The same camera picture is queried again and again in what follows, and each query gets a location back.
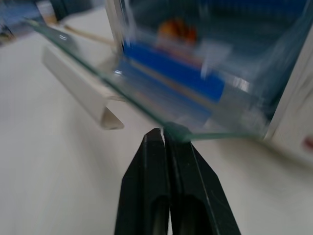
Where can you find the blue food container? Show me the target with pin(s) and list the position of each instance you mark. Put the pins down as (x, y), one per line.
(176, 73)

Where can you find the blue background object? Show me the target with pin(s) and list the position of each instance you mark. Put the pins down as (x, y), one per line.
(17, 17)

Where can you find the white and yellow box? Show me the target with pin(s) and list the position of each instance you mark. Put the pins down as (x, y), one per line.
(47, 11)

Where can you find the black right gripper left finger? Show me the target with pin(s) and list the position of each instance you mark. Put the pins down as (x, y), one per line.
(144, 176)

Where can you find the glass toaster oven door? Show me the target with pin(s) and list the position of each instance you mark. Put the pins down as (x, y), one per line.
(156, 98)

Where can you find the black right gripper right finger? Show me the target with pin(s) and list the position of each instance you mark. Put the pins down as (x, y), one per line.
(195, 186)

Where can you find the white toaster oven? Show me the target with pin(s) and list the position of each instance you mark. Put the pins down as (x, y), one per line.
(291, 102)

